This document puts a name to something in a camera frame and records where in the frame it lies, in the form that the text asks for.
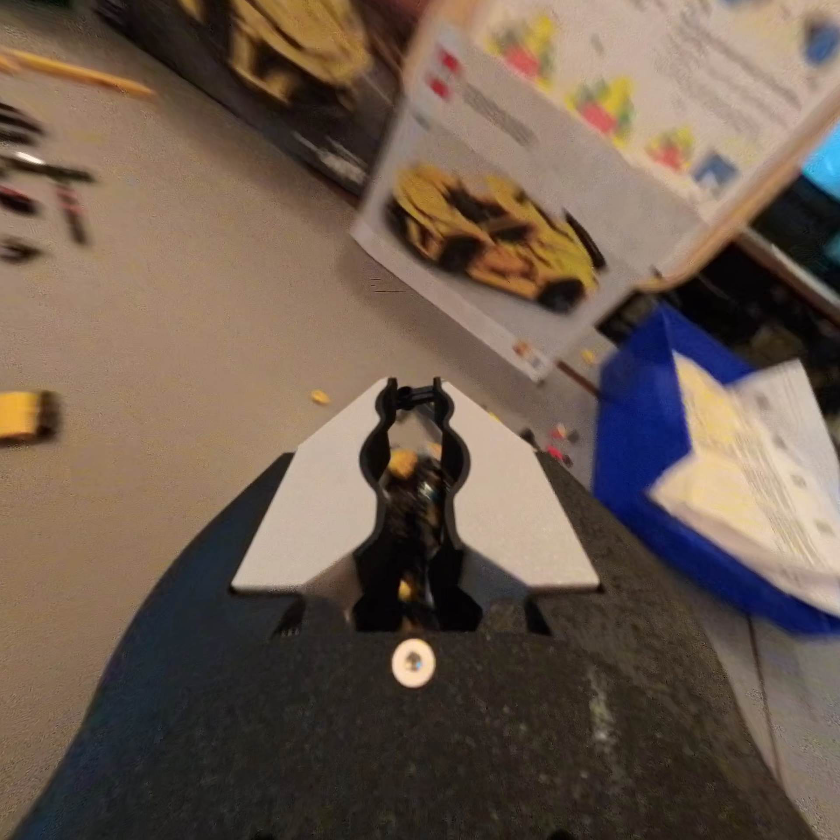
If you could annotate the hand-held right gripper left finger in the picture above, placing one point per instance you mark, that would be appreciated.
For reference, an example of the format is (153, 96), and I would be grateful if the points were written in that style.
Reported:
(308, 518)

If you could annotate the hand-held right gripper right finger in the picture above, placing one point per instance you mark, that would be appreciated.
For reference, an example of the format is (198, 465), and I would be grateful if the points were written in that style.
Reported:
(518, 518)

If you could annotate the pile of toy bricks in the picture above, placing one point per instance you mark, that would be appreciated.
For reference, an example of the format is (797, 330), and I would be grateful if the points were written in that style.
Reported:
(420, 485)

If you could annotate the black toy pin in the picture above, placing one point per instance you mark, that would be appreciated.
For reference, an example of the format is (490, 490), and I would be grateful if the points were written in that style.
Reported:
(417, 394)

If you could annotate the grey desk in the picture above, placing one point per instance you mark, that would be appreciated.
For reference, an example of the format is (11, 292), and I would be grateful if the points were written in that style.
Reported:
(197, 295)

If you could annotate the blue plastic bin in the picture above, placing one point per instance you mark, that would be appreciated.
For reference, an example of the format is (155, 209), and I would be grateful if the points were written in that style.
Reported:
(643, 420)

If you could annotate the folded white instruction sheets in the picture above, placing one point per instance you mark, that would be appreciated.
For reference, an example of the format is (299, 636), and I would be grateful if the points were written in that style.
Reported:
(754, 472)

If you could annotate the white booklet yellow car picture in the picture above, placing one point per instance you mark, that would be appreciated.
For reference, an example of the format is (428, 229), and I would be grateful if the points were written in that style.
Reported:
(499, 223)

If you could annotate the yellow black brick block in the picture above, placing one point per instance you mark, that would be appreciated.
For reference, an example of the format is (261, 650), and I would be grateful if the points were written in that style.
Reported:
(23, 413)

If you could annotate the black beam two red pins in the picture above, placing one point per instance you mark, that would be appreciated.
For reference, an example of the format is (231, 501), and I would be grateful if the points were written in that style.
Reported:
(73, 216)

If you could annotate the grey black axle connector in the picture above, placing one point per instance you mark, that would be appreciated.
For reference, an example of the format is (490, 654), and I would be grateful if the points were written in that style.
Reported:
(18, 250)

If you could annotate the short grey beam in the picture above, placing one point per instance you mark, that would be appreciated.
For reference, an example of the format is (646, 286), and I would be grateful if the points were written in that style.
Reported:
(52, 172)

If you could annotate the short black brick red pin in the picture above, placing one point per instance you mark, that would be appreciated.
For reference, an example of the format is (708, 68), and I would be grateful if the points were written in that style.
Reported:
(16, 200)

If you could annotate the dark toy car box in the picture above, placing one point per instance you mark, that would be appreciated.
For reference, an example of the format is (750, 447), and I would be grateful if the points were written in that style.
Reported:
(262, 65)

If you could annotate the long yellow toy beam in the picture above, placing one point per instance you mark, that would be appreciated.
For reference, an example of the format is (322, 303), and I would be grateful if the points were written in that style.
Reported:
(79, 73)

